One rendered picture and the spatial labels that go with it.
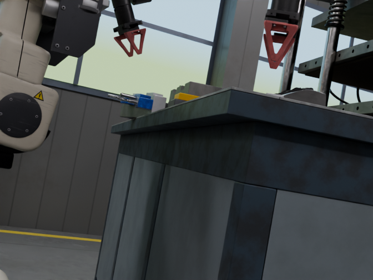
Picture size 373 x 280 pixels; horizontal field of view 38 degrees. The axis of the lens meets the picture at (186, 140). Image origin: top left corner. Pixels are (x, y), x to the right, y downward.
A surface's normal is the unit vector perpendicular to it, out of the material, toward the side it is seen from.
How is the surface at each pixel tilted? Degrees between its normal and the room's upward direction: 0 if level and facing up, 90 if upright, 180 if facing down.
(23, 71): 90
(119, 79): 90
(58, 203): 90
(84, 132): 90
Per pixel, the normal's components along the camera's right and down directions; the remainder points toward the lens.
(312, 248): 0.22, 0.00
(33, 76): 0.44, 0.04
